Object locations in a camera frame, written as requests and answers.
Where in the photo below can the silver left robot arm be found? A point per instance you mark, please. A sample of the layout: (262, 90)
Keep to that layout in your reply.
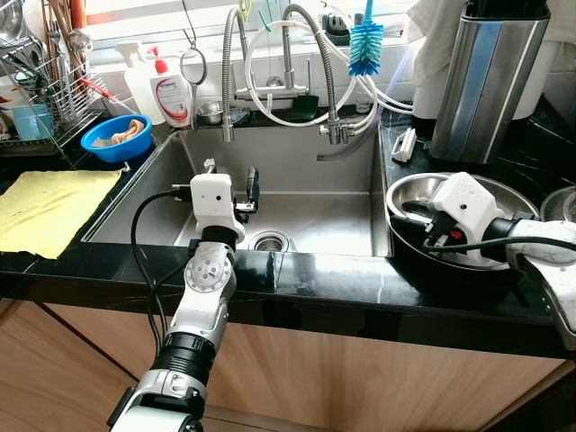
(202, 306)

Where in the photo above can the steel spring faucet with bar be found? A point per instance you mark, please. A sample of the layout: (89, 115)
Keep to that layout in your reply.
(331, 99)

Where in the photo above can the teal plastic cup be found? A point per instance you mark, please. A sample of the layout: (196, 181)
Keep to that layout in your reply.
(31, 121)

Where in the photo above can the orange cloth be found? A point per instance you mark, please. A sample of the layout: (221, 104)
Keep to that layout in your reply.
(121, 133)

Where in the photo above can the small steel cup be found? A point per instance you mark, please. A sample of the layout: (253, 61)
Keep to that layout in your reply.
(209, 114)

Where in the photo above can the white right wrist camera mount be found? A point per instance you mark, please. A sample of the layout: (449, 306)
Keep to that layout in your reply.
(468, 211)

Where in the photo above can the white soap bottle red cap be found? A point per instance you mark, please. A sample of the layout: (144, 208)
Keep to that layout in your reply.
(171, 99)

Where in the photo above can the wide wooden cabinet front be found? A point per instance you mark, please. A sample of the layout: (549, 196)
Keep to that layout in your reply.
(360, 387)

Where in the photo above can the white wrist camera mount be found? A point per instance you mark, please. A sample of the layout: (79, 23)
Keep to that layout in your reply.
(214, 202)
(468, 211)

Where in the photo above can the beige towel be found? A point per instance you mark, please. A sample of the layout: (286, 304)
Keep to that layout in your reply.
(436, 45)

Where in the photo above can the blue plastic bowl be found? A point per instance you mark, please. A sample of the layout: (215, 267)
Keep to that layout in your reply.
(94, 151)

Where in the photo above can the steel sink drain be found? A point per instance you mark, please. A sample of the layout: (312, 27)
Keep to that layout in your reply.
(270, 241)

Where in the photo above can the hanging metal strainer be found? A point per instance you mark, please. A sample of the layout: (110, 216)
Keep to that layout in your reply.
(193, 67)

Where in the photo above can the yellow green hanging item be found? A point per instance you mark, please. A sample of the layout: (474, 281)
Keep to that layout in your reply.
(245, 11)

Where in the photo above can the small white brush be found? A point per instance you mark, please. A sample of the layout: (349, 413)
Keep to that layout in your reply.
(405, 146)

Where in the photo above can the white spray bottle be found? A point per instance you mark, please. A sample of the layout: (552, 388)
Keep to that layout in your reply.
(139, 85)

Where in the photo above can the dark green sponge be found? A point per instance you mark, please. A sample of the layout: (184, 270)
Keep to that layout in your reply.
(304, 110)

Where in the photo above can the arched steel spring faucet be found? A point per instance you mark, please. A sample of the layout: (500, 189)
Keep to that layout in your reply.
(227, 90)

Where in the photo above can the stainless steel sink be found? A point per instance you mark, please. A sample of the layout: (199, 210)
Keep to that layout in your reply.
(297, 216)

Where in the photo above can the bright window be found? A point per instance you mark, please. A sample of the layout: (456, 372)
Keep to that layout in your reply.
(135, 18)

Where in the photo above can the yellow cloth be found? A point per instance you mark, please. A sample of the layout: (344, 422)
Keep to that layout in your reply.
(54, 211)

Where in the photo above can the white cylindrical appliance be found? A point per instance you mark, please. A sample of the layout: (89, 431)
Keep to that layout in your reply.
(427, 99)

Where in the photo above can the large steel bowl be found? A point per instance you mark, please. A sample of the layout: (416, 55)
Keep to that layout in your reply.
(517, 202)

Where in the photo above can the blue bottle brush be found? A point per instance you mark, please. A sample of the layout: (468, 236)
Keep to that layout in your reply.
(365, 49)

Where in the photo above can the wide rimmed steel bowl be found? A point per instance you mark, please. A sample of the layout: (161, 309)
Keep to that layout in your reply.
(558, 202)

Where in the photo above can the stainless steel knife block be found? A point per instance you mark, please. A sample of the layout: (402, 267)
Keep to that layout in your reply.
(486, 81)

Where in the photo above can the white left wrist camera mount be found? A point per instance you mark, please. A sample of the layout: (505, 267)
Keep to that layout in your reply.
(214, 202)

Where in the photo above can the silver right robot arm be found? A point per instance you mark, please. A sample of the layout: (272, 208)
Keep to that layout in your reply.
(549, 261)

